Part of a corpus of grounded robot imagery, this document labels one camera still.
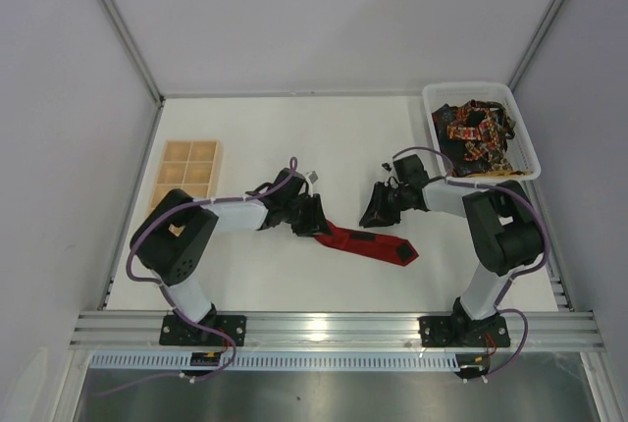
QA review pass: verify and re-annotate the red necktie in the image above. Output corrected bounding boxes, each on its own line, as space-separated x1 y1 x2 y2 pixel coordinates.
314 222 419 267

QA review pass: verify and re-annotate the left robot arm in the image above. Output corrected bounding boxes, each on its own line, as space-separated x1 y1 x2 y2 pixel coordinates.
130 168 332 329

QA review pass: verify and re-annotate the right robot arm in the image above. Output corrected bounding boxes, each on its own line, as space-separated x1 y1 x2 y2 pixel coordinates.
359 154 547 343

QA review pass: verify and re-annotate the patterned dark ties pile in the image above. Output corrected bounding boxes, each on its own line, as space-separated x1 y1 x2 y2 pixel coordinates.
431 100 528 178

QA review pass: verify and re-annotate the wooden compartment box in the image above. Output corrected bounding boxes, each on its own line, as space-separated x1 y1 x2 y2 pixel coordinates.
146 139 223 216

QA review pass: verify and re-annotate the white plastic basket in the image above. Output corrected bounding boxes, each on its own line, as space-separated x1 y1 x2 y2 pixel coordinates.
423 81 541 181

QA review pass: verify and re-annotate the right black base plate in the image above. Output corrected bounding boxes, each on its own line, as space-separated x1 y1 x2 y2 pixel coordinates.
418 314 511 348

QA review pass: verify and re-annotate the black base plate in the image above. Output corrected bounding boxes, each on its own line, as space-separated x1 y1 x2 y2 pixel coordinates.
159 311 248 378
418 314 511 348

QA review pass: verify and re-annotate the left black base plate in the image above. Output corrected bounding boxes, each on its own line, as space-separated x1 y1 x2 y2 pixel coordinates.
159 311 248 378

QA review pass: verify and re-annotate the aluminium mounting rail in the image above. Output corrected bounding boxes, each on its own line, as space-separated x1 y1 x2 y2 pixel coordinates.
70 310 604 352

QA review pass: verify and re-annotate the white slotted cable duct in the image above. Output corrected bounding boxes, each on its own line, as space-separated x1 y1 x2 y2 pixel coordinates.
89 350 460 372

